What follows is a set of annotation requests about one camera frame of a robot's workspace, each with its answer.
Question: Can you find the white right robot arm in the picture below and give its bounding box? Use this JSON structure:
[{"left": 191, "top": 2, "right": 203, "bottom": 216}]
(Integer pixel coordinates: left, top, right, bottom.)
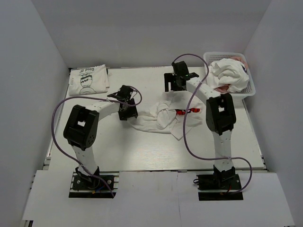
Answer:
[{"left": 164, "top": 73, "right": 236, "bottom": 189}]

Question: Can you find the folded white cartoon t-shirt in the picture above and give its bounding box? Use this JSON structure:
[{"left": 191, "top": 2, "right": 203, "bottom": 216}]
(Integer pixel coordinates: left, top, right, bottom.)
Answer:
[{"left": 68, "top": 64, "right": 110, "bottom": 96}]

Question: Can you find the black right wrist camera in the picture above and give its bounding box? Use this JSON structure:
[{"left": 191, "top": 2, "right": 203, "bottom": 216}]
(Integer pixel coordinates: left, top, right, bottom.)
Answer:
[{"left": 172, "top": 61, "right": 199, "bottom": 83}]

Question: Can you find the white t-shirt with red-black print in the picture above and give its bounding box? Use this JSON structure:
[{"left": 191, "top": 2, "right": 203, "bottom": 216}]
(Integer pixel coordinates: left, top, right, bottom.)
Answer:
[{"left": 127, "top": 91, "right": 204, "bottom": 140}]

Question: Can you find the white perforated plastic basket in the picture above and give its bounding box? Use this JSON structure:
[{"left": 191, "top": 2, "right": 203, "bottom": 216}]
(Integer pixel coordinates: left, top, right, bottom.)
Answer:
[{"left": 203, "top": 52, "right": 256, "bottom": 99}]

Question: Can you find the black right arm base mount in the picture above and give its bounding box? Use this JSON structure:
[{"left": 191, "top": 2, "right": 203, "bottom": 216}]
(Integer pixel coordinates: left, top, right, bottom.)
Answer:
[{"left": 193, "top": 167, "right": 243, "bottom": 201}]

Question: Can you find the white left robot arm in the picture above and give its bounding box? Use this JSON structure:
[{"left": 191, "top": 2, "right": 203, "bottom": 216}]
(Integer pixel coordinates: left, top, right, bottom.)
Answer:
[{"left": 63, "top": 98, "right": 138, "bottom": 189}]

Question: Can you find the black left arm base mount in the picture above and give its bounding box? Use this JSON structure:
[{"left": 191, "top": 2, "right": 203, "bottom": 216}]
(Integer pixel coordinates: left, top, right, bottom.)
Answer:
[{"left": 69, "top": 168, "right": 119, "bottom": 199}]

